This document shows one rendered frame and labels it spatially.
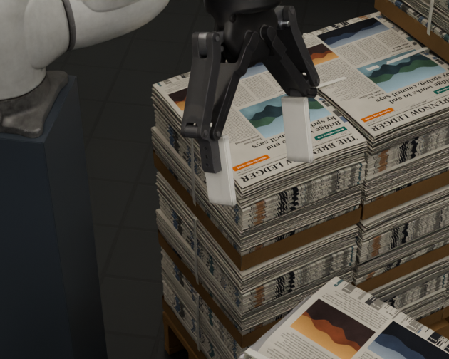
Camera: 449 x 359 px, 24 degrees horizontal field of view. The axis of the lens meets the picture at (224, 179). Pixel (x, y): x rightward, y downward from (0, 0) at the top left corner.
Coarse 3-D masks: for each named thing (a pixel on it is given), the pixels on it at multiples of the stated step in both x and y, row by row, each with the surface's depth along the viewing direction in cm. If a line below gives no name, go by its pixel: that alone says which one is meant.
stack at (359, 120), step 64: (256, 64) 218; (320, 64) 219; (384, 64) 219; (448, 64) 220; (256, 128) 202; (320, 128) 202; (384, 128) 202; (448, 128) 213; (192, 192) 211; (256, 192) 192; (320, 192) 201; (384, 192) 212; (448, 192) 224; (192, 256) 225; (320, 256) 214; (384, 256) 227; (448, 256) 240; (192, 320) 241; (256, 320) 215; (448, 320) 257
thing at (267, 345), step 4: (264, 344) 133; (268, 344) 133; (272, 344) 133; (260, 348) 133; (264, 348) 133; (268, 348) 133; (272, 348) 133; (276, 348) 133; (260, 352) 133; (264, 352) 132; (268, 352) 132; (272, 352) 132; (276, 352) 132; (280, 352) 132; (284, 352) 132; (268, 356) 132; (272, 356) 132; (276, 356) 132; (280, 356) 132; (284, 356) 132; (288, 356) 132
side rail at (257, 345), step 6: (306, 300) 171; (300, 306) 169; (294, 312) 168; (282, 318) 167; (276, 324) 166; (270, 330) 166; (264, 336) 165; (258, 342) 164; (252, 348) 163; (258, 348) 163
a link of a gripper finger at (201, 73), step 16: (192, 48) 96; (208, 48) 95; (192, 64) 96; (208, 64) 95; (192, 80) 96; (208, 80) 95; (192, 96) 95; (208, 96) 95; (192, 112) 95; (208, 112) 95; (208, 128) 95
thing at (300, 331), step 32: (320, 288) 140; (352, 288) 140; (288, 320) 136; (320, 320) 136; (352, 320) 136; (384, 320) 136; (288, 352) 132; (320, 352) 132; (352, 352) 132; (384, 352) 132; (416, 352) 132; (448, 352) 132
